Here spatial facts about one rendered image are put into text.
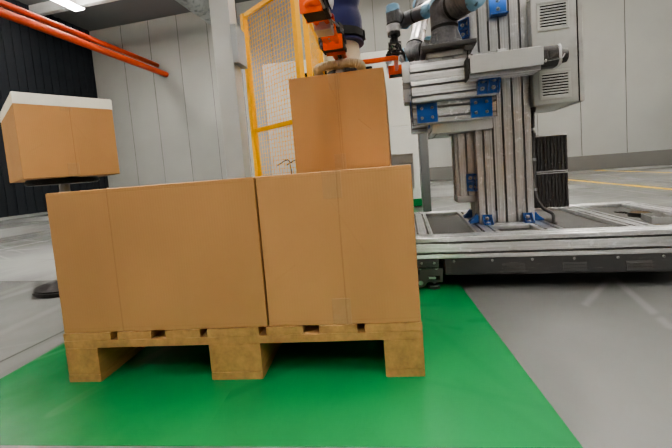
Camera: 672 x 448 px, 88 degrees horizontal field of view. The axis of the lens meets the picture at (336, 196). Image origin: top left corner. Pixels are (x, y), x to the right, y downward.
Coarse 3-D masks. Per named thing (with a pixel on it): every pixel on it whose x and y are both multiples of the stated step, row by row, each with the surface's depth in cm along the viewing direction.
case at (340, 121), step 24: (360, 72) 143; (312, 96) 147; (336, 96) 145; (360, 96) 143; (384, 96) 142; (312, 120) 148; (336, 120) 146; (360, 120) 144; (384, 120) 143; (312, 144) 148; (336, 144) 147; (360, 144) 145; (384, 144) 143; (312, 168) 149; (336, 168) 148
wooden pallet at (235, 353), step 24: (72, 336) 99; (96, 336) 98; (120, 336) 97; (144, 336) 97; (168, 336) 96; (192, 336) 95; (216, 336) 94; (240, 336) 94; (264, 336) 93; (288, 336) 92; (312, 336) 92; (336, 336) 91; (360, 336) 90; (384, 336) 90; (408, 336) 89; (72, 360) 99; (96, 360) 99; (120, 360) 107; (216, 360) 95; (240, 360) 94; (264, 360) 96; (408, 360) 90
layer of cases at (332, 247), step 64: (64, 192) 96; (128, 192) 94; (192, 192) 92; (256, 192) 92; (320, 192) 89; (384, 192) 87; (64, 256) 97; (128, 256) 95; (192, 256) 93; (256, 256) 92; (320, 256) 90; (384, 256) 88; (64, 320) 99; (128, 320) 97; (192, 320) 95; (256, 320) 93; (320, 320) 91; (384, 320) 90
